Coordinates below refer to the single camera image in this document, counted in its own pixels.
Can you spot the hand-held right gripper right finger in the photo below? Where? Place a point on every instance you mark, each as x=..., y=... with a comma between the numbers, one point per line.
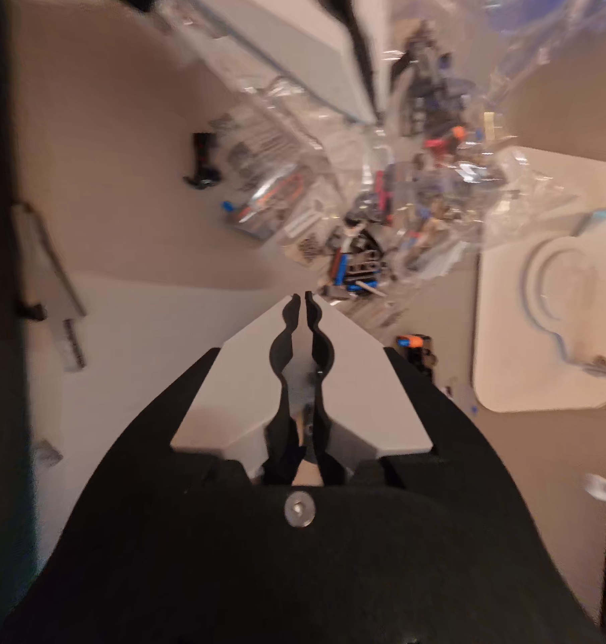
x=378, y=402

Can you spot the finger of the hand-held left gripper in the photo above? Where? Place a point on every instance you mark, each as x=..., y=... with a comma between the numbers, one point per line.
x=293, y=40
x=381, y=50

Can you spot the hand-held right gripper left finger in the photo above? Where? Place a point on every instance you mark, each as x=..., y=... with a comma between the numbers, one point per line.
x=222, y=402

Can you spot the lego car model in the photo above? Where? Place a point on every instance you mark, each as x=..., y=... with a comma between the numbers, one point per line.
x=418, y=352

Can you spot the clear bag of small lego parts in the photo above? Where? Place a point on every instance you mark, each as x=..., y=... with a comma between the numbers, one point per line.
x=333, y=166

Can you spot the clear bag of lego liftarms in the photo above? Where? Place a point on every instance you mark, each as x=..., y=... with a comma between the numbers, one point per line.
x=361, y=261

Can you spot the black hooked lego part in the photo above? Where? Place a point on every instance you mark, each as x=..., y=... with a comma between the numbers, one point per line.
x=202, y=161

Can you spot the small black lego bush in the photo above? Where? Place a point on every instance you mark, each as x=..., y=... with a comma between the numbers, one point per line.
x=31, y=312

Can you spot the white book stand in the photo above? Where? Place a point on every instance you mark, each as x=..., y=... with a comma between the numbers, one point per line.
x=524, y=362

